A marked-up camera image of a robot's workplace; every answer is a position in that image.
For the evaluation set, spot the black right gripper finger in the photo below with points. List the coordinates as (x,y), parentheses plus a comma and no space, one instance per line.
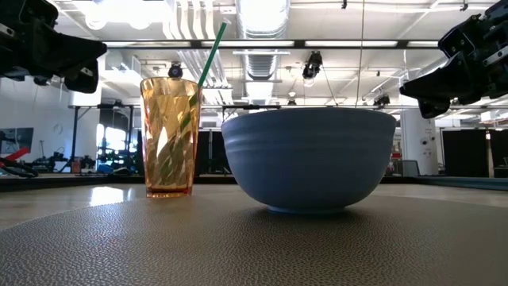
(448,85)
(433,109)

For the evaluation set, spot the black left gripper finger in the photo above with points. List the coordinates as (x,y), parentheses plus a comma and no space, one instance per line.
(83,79)
(63,51)

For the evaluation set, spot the amber faceted plastic cup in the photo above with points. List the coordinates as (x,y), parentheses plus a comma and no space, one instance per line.
(170,151)

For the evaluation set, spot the green plastic straw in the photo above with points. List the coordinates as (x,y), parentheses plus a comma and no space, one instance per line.
(212,53)

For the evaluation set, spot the blue bowl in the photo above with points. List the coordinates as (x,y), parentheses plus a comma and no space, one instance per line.
(309,159)

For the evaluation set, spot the white round column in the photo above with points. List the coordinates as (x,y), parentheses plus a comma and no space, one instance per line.
(418,139)

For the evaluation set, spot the black ceiling spotlight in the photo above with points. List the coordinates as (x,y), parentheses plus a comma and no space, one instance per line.
(312,65)
(175,71)
(382,100)

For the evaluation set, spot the black partition panel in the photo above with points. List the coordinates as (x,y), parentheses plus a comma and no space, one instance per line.
(464,153)

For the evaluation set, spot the red and black equipment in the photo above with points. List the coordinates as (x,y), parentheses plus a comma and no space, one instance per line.
(18,155)

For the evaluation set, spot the round grey textured placemat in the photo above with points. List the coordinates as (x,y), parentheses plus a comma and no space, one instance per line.
(198,246)

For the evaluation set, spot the black background workbench frame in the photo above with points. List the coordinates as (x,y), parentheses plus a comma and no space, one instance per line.
(74,135)

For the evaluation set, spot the dark wall screen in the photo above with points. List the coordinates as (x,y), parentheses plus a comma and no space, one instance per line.
(20,140)

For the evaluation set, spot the black metal rig frame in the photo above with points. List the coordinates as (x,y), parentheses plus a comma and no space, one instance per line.
(297,43)

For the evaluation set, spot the silver ceiling ventilation duct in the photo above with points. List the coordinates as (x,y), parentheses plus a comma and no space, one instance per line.
(262,24)

